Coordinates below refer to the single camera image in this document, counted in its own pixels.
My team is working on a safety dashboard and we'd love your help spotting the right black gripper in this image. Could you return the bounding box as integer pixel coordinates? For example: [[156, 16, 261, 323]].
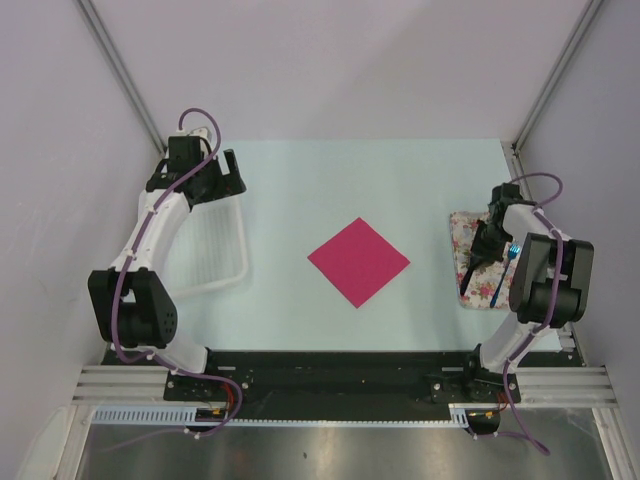
[[470, 219, 512, 269]]

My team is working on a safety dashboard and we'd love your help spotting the blue metallic fork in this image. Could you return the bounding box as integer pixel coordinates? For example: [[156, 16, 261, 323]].
[[489, 242, 521, 309]]

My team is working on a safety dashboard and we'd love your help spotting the dark blue knife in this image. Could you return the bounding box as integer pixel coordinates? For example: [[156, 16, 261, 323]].
[[459, 255, 484, 297]]

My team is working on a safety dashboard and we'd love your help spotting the pink paper napkin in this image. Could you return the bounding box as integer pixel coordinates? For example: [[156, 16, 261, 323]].
[[308, 218, 410, 309]]

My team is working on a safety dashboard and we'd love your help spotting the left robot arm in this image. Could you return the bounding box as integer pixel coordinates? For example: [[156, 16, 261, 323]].
[[88, 128, 249, 400]]

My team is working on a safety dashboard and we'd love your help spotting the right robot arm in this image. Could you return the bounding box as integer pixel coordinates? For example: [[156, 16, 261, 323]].
[[459, 183, 594, 401]]

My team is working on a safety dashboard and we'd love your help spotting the floral cloth mat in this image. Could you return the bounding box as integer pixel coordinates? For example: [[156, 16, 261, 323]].
[[449, 211, 518, 310]]

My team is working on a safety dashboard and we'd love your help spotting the white plastic basket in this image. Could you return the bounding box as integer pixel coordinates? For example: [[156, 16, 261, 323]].
[[162, 196, 249, 299]]

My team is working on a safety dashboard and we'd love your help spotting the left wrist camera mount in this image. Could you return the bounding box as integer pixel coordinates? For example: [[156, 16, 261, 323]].
[[175, 126, 212, 152]]

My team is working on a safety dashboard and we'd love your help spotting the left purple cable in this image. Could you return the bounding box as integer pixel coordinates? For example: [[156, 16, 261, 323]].
[[110, 108, 245, 442]]

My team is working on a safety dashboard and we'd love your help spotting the purple cable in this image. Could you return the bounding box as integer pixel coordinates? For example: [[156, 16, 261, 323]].
[[110, 108, 245, 442], [502, 172, 565, 456]]

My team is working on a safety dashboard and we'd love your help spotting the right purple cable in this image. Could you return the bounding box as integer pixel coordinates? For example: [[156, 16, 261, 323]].
[[502, 172, 565, 456]]

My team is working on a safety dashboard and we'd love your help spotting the white slotted cable duct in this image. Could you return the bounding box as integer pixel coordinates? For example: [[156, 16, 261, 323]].
[[92, 405, 469, 428]]

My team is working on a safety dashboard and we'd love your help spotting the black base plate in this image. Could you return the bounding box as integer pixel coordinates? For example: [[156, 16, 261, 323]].
[[102, 348, 584, 422]]

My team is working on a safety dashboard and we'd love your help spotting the aluminium frame rail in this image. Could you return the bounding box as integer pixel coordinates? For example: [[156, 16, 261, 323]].
[[72, 365, 167, 405]]

